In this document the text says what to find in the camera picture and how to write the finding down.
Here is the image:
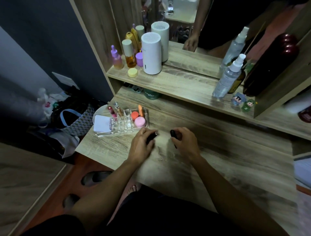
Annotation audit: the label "person's left forearm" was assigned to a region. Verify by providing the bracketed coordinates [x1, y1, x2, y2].
[69, 158, 146, 225]

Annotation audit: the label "black lipstick cap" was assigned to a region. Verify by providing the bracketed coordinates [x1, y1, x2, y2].
[170, 130, 178, 149]

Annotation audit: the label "grey slipper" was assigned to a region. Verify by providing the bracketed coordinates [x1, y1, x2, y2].
[81, 170, 114, 187]
[62, 194, 81, 210]

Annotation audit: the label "white compact case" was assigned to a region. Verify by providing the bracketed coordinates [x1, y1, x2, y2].
[93, 115, 115, 134]

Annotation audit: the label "orange makeup sponge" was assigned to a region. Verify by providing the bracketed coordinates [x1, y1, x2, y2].
[131, 105, 144, 120]

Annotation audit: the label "light blue box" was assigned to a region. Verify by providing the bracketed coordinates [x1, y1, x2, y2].
[293, 153, 311, 196]

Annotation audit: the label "round clear plate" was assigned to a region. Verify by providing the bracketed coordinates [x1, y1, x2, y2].
[92, 105, 115, 128]

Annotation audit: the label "wall mirror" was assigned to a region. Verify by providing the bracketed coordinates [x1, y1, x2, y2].
[109, 0, 311, 81]

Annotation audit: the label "clear spray bottle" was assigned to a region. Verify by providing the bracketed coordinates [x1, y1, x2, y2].
[212, 54, 247, 99]

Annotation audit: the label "amber bottle beige cap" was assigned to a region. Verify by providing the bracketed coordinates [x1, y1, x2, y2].
[122, 39, 137, 68]

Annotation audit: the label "person's right hand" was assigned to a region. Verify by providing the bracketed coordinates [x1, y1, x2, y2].
[171, 127, 203, 164]

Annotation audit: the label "person's foot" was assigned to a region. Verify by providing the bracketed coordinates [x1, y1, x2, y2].
[123, 183, 143, 202]

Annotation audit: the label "large dark red bottle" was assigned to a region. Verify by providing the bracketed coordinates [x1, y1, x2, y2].
[242, 33, 300, 97]

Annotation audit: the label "dark red jar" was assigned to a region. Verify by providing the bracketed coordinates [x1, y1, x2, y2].
[297, 106, 311, 123]

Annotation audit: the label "dark green jar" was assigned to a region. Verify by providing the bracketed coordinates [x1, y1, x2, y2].
[143, 88, 162, 100]

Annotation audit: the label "black bag blue handle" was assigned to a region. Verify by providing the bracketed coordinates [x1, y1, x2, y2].
[48, 86, 107, 138]

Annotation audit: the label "person's black shorts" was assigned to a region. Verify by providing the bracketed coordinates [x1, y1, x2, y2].
[21, 184, 246, 236]

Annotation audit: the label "rose gold lipstick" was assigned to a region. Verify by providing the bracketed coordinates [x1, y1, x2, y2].
[114, 102, 124, 118]

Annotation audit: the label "person's left hand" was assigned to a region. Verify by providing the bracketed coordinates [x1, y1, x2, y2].
[128, 127, 159, 166]

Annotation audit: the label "white cloth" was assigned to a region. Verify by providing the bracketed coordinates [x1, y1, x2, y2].
[47, 131, 81, 159]

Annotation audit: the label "clear acrylic makeup organizer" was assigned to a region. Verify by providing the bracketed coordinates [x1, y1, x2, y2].
[94, 107, 150, 138]

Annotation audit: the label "wooden vanity shelf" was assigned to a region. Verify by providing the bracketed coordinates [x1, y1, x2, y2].
[106, 40, 311, 142]

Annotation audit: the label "black lipstick tube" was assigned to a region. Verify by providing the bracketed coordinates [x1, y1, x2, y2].
[146, 131, 159, 144]

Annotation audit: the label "white tube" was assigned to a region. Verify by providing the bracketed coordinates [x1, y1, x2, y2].
[282, 91, 311, 115]

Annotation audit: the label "white plastic bag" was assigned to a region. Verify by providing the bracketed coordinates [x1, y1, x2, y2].
[36, 88, 65, 127]

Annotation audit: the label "white cylindrical humidifier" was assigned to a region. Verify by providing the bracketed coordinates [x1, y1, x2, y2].
[141, 32, 162, 75]

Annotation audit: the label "person's right forearm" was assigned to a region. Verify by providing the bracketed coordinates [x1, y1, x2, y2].
[188, 156, 291, 236]

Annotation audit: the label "brown glass bottle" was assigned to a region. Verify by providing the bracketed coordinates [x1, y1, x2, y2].
[227, 69, 246, 94]

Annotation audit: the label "purple dropper bottle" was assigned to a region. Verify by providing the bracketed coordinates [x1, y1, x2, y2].
[111, 45, 124, 70]

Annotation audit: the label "green cartoon figurine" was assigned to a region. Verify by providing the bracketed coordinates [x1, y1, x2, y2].
[242, 99, 258, 113]

